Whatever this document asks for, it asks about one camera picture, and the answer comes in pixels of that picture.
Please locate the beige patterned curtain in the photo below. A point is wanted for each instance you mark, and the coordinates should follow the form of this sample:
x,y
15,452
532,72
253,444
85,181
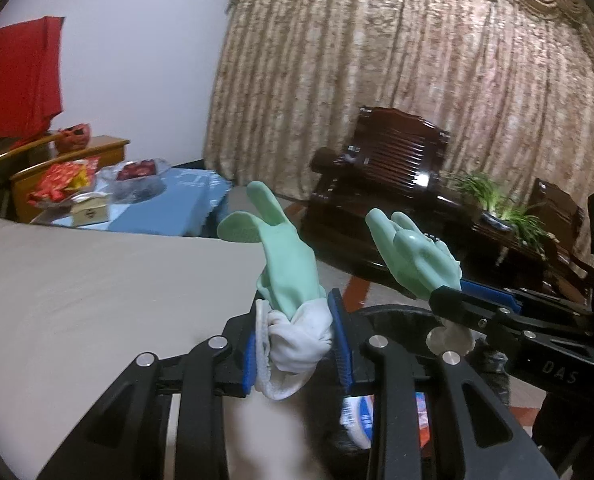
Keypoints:
x,y
512,81

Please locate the white blue medicine box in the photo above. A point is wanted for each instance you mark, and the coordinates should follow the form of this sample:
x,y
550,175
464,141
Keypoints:
x,y
356,416

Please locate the blue tablecloth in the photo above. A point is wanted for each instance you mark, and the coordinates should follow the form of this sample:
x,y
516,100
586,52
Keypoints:
x,y
192,204

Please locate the wooden side cabinet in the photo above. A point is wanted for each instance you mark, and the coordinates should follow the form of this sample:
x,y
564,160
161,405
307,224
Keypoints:
x,y
107,149

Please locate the green rubber glove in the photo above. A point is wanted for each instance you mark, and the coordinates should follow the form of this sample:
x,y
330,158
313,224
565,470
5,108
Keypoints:
x,y
421,264
293,323

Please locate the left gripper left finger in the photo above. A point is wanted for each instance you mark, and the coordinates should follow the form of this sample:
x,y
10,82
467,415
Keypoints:
x,y
237,372

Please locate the black trash bin with bag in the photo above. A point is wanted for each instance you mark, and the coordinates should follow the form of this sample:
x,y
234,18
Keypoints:
x,y
409,326

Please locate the light wooden chair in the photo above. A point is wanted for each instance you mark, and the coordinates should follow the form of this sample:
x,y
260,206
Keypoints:
x,y
15,158

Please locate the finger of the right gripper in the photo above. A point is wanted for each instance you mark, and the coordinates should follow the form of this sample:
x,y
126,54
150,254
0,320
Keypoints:
x,y
490,294

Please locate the dark wooden armchair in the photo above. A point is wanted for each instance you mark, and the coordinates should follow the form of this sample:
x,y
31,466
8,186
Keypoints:
x,y
392,162
561,218

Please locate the red snack bag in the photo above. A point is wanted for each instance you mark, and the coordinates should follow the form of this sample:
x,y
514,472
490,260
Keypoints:
x,y
64,180

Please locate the beige tissue box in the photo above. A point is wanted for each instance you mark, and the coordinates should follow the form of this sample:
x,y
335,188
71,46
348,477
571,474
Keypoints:
x,y
90,208

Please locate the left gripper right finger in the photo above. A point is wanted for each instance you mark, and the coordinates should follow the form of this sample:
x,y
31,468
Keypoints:
x,y
355,371

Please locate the green potted plant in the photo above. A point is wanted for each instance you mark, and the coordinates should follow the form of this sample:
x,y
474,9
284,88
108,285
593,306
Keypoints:
x,y
502,209

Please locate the orange mesh trash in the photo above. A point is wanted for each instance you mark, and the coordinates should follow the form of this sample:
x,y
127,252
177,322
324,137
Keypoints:
x,y
423,424

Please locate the glass fruit bowl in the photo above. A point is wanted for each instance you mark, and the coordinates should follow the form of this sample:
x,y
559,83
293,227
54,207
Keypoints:
x,y
134,182

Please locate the dark wooden side table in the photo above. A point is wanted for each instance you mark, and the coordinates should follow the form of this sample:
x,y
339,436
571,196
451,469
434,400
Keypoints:
x,y
500,260

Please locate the red cloth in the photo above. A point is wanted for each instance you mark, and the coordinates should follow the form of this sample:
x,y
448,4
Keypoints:
x,y
29,77

